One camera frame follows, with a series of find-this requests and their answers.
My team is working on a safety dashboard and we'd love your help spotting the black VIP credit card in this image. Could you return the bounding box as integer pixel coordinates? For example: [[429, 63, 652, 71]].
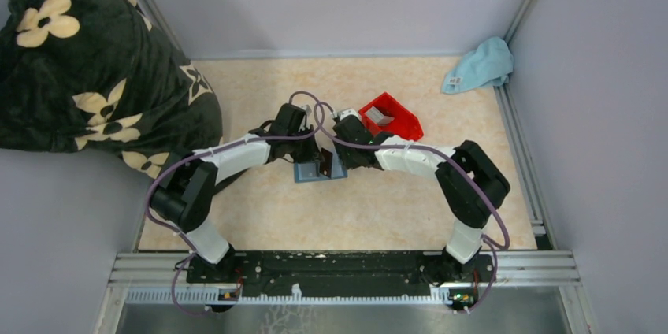
[[317, 147, 334, 179]]

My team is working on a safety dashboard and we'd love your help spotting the teal card holder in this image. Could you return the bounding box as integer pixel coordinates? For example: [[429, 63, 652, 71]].
[[293, 157, 348, 184]]

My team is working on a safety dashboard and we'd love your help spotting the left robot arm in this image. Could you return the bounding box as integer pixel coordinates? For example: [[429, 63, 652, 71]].
[[147, 103, 318, 282]]

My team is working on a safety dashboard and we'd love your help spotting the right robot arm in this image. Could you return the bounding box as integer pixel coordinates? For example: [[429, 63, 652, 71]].
[[332, 113, 510, 280]]

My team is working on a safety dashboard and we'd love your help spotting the silver credit cards stack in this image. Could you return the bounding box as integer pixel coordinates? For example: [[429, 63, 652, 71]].
[[366, 106, 395, 127]]

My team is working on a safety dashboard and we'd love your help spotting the red plastic bin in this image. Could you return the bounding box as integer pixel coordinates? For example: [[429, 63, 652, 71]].
[[359, 92, 424, 141]]

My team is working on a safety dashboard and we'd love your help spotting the light blue cloth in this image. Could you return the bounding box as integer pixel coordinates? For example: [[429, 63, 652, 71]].
[[441, 36, 514, 95]]

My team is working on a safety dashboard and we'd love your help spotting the black floral blanket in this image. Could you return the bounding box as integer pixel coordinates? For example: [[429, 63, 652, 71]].
[[1, 0, 223, 178]]

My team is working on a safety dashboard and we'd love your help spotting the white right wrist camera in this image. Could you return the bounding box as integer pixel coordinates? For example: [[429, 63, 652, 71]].
[[337, 109, 362, 121]]

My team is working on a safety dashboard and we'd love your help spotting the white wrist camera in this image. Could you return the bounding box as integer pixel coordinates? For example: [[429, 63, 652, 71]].
[[300, 105, 313, 117], [337, 109, 362, 121]]

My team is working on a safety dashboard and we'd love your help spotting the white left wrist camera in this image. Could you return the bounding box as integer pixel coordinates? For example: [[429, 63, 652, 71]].
[[300, 105, 313, 117]]

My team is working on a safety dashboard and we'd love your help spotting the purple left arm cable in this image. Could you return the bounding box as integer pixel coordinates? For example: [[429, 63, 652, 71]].
[[143, 91, 336, 318]]

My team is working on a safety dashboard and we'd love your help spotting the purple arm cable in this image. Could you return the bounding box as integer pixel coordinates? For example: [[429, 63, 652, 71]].
[[143, 91, 336, 318], [312, 102, 512, 314]]

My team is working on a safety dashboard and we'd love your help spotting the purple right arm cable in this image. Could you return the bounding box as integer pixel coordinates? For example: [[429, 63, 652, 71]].
[[312, 102, 512, 314]]

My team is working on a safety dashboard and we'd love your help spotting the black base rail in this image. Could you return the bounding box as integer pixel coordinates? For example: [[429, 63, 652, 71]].
[[184, 250, 495, 308]]

